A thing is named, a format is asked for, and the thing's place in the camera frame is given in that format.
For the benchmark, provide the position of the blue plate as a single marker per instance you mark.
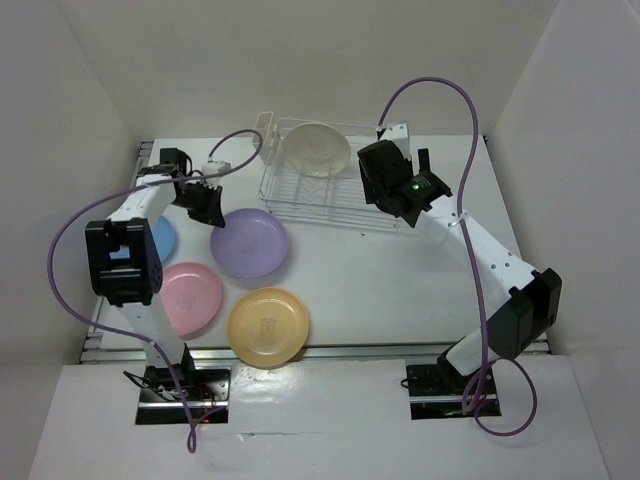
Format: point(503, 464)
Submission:
point(165, 238)

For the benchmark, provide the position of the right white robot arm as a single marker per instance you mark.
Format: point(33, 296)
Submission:
point(520, 302)

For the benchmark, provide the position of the purple plate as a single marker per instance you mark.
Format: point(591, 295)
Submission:
point(252, 244)

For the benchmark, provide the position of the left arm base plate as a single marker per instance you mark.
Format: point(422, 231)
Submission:
point(160, 403)

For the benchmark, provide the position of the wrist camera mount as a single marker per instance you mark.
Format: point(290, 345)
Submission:
point(216, 168)
point(397, 133)

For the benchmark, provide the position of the orange plate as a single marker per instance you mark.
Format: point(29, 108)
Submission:
point(268, 327)

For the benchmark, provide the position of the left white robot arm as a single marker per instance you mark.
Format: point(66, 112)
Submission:
point(125, 266)

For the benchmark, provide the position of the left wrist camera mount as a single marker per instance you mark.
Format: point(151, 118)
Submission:
point(216, 168)

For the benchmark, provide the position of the white cutlery holder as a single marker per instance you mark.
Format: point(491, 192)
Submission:
point(263, 126)

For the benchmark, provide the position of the cream plate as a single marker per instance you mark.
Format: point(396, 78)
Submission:
point(316, 149)

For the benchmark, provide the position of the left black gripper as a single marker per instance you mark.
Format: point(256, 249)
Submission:
point(212, 211)

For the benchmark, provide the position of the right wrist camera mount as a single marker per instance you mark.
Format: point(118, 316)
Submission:
point(397, 133)

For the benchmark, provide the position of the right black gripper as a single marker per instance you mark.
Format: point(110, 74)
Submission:
point(369, 188)

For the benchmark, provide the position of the white wire dish rack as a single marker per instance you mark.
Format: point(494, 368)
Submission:
point(338, 199)

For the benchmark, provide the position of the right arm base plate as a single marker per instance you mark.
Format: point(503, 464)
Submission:
point(433, 394)

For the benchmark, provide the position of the pink plate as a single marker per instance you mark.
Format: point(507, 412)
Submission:
point(191, 295)

